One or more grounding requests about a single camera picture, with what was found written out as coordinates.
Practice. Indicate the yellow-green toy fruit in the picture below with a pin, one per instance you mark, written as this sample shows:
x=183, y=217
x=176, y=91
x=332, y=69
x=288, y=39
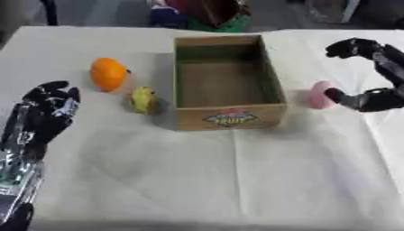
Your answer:
x=141, y=99

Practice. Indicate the tan cardboard box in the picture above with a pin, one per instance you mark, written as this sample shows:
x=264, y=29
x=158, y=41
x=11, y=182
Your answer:
x=227, y=85

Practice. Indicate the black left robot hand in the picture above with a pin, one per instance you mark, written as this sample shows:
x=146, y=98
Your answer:
x=44, y=115

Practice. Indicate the black chair leg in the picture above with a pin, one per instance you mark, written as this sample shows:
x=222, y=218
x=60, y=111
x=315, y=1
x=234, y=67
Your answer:
x=50, y=12

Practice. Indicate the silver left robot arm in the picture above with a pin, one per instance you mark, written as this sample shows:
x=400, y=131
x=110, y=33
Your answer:
x=16, y=186

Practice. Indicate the orange toy fruit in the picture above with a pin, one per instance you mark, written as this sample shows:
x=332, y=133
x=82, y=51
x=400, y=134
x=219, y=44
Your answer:
x=107, y=74

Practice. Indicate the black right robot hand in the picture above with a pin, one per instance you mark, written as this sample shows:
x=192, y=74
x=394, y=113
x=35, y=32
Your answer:
x=380, y=99

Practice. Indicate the person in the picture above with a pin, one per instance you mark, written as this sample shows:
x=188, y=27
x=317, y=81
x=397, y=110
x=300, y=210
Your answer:
x=202, y=13

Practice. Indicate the pink toy fruit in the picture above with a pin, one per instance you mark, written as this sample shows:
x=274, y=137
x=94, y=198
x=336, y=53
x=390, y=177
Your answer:
x=320, y=95

